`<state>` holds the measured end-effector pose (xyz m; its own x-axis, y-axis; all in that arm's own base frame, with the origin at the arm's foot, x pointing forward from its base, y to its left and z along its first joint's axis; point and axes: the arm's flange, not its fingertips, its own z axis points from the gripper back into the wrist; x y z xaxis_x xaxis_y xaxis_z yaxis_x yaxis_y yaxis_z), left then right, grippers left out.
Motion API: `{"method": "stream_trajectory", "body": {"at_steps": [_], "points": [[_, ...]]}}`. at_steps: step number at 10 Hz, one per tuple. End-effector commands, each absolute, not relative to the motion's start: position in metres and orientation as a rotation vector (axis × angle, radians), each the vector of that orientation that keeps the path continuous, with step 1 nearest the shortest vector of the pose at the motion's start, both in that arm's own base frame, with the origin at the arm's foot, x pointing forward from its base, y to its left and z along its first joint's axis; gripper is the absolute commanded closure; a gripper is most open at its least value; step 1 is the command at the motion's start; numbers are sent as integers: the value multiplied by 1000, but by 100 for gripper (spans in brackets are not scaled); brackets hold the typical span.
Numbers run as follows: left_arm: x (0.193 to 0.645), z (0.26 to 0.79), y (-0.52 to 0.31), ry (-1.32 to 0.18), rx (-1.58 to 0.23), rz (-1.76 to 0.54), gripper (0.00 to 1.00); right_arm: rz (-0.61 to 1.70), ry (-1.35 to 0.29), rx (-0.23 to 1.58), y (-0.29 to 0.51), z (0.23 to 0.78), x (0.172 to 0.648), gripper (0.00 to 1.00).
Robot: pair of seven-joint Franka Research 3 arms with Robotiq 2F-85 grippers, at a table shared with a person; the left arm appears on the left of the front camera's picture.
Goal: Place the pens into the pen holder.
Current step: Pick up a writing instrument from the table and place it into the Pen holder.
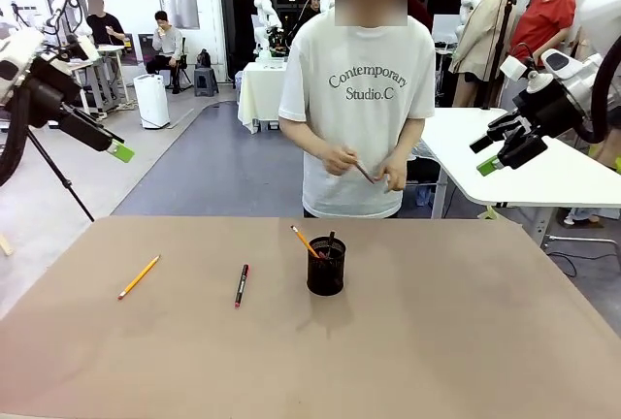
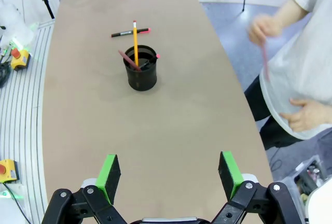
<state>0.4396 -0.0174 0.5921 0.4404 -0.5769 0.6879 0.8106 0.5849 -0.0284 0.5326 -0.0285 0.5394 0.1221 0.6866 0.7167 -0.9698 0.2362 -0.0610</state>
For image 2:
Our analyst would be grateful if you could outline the clear plastic storage box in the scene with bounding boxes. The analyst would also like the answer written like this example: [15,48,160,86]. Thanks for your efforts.
[281,155,329,211]

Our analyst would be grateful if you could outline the person's right forearm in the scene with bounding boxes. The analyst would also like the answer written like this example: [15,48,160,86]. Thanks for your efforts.
[273,0,311,29]

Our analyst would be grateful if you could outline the person in white T-shirt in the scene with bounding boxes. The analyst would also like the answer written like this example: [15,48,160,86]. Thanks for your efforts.
[243,0,332,151]

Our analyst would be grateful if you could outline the black cable bundle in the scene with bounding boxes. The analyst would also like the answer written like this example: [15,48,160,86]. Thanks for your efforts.
[0,62,11,88]

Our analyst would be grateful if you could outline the black marker with pink ends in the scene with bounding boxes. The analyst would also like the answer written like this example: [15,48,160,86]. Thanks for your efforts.
[110,27,152,38]
[139,53,161,69]

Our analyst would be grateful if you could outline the yellow emergency stop box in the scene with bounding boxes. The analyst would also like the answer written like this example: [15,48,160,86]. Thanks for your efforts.
[10,48,31,72]
[0,159,20,184]

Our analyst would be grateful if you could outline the yellow pencil with eraser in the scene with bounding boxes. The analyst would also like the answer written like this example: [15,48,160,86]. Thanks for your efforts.
[132,20,140,68]

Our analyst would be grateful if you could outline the black mesh pen holder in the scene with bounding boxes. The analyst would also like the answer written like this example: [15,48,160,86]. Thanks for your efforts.
[122,44,158,92]

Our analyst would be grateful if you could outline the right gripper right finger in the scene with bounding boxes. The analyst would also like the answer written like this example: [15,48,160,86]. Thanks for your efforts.
[209,150,307,224]

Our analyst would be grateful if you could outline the person's right hand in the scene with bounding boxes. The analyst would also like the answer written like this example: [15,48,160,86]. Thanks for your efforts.
[246,13,283,46]

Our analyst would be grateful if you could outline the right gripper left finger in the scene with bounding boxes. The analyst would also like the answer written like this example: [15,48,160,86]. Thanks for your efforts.
[41,153,128,224]

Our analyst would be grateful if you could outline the white ribbed base plate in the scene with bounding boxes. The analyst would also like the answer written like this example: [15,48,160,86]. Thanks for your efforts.
[0,18,57,224]

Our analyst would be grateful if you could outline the person's left hand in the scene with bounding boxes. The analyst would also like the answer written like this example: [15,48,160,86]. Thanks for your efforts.
[279,97,332,133]

